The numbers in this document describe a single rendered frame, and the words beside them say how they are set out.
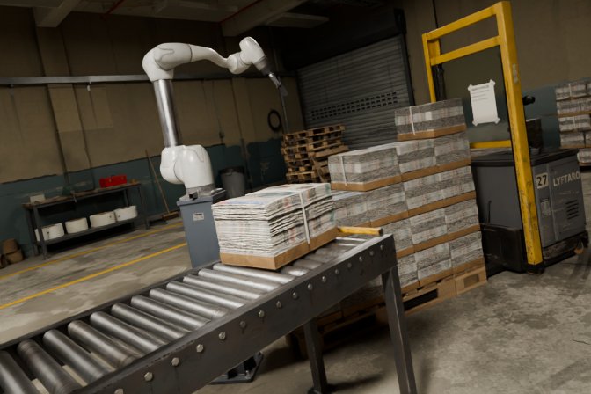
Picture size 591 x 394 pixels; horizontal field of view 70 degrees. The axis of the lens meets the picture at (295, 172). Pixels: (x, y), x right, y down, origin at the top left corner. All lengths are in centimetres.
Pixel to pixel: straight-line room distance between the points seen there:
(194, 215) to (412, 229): 136
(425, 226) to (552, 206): 105
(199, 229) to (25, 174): 636
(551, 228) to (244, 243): 248
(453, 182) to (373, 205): 65
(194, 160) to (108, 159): 663
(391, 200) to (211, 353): 177
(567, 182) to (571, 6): 550
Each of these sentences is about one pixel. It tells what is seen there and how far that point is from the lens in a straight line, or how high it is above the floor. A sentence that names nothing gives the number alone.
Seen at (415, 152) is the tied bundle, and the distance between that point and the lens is 276.
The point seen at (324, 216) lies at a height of 91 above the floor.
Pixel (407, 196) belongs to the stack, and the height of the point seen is 74.
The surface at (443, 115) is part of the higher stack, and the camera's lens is 294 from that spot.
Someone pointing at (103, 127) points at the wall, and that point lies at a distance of 886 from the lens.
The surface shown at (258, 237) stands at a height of 91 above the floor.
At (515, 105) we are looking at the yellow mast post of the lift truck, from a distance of 313.
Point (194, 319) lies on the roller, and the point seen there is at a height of 80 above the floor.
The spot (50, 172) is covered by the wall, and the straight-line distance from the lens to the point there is 851.
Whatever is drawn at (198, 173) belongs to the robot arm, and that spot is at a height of 112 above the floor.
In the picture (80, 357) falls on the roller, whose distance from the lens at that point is 121.
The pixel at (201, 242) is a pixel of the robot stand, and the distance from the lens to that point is 228.
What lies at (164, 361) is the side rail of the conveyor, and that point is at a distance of 107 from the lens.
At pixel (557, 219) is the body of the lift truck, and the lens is 353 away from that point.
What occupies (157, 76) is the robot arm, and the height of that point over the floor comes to 168.
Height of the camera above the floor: 123
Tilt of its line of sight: 5 degrees down
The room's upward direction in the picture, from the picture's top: 10 degrees counter-clockwise
